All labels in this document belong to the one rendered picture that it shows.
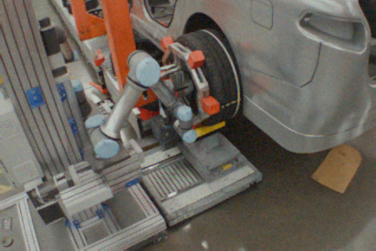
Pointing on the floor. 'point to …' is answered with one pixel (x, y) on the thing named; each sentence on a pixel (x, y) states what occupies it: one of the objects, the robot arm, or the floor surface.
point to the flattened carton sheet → (338, 167)
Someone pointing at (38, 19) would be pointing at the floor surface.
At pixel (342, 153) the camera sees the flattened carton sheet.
